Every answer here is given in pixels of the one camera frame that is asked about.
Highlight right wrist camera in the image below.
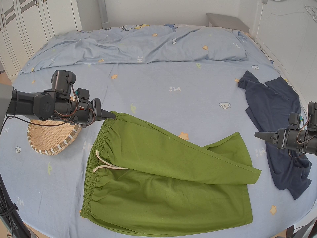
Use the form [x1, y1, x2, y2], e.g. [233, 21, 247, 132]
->
[289, 112, 304, 131]

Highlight grey wall pipe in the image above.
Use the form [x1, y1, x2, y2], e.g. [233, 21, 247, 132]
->
[95, 0, 110, 29]

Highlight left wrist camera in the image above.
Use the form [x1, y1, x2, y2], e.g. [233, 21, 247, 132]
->
[75, 88, 90, 102]

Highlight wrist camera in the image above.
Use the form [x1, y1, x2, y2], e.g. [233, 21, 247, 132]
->
[75, 88, 90, 102]
[289, 112, 304, 131]

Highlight round woven basket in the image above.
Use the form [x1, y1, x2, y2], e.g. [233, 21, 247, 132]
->
[27, 96, 83, 156]

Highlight green shorts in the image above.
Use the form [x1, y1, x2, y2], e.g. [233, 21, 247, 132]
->
[80, 111, 262, 237]

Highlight grey bedside table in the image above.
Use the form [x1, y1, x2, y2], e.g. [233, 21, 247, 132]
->
[206, 13, 250, 33]

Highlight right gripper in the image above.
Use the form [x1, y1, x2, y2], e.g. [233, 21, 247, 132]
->
[275, 129, 308, 154]

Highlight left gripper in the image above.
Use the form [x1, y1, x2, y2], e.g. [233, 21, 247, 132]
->
[66, 98, 102, 128]

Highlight white wardrobe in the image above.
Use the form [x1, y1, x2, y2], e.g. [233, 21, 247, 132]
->
[0, 0, 83, 80]

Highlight pale blue quilt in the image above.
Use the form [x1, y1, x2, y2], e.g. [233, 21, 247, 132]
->
[19, 23, 248, 75]

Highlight bed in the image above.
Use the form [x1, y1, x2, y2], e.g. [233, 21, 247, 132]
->
[0, 0, 317, 238]

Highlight dark blue garment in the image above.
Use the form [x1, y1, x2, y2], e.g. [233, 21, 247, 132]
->
[238, 70, 312, 200]

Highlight black cable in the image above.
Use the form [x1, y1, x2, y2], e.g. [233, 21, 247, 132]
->
[5, 115, 77, 128]
[288, 149, 310, 159]

